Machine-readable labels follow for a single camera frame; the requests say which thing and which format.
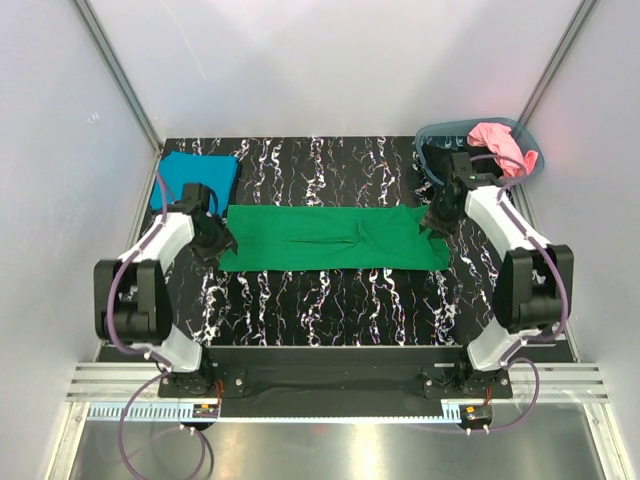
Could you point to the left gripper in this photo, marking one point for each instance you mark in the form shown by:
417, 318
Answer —
224, 241

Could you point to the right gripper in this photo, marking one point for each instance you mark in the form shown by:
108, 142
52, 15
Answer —
439, 229

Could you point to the green t-shirt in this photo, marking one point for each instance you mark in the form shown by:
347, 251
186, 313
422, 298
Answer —
310, 238

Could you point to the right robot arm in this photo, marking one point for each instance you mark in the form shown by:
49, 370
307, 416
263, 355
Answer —
531, 301

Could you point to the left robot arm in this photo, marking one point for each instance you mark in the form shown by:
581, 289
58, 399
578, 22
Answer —
133, 309

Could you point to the folded blue t-shirt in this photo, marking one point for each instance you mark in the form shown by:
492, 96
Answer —
219, 173

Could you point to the black t-shirt in basket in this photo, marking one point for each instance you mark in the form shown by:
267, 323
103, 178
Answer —
435, 157

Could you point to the blue plastic basket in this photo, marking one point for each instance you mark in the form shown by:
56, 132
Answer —
455, 134

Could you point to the pink t-shirt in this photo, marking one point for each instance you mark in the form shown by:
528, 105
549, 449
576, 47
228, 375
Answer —
498, 139

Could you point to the slotted cable duct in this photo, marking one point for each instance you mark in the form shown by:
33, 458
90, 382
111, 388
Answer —
242, 411

